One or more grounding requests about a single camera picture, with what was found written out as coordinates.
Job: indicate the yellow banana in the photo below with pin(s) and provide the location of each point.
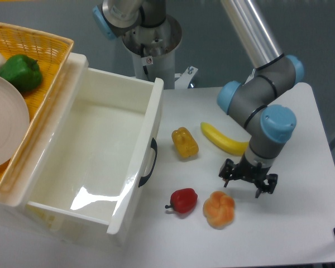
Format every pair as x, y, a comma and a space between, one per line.
223, 142

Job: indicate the round knotted orange bread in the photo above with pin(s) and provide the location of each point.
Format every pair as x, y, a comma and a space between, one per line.
219, 210

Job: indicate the yellow woven basket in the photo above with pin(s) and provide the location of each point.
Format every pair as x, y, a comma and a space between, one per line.
48, 54

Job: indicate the green bell pepper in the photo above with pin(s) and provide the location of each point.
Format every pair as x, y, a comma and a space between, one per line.
22, 72

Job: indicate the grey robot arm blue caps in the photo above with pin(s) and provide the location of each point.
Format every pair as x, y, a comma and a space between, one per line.
250, 104

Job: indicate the white drawer cabinet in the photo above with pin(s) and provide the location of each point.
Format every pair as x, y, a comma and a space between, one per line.
26, 167

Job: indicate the pink plate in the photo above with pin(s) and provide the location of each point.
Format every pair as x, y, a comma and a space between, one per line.
14, 120

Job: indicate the white plastic drawer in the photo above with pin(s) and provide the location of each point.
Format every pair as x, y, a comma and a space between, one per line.
88, 189

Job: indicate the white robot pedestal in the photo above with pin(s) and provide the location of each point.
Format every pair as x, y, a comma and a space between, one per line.
153, 54

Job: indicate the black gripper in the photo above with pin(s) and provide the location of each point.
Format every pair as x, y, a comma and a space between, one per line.
244, 170

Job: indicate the red bell pepper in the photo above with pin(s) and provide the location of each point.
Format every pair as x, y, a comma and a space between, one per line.
183, 200

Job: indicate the black drawer handle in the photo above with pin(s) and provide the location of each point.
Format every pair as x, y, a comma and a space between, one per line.
151, 163

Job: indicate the yellow bell pepper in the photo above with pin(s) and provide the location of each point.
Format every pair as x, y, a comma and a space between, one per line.
184, 143

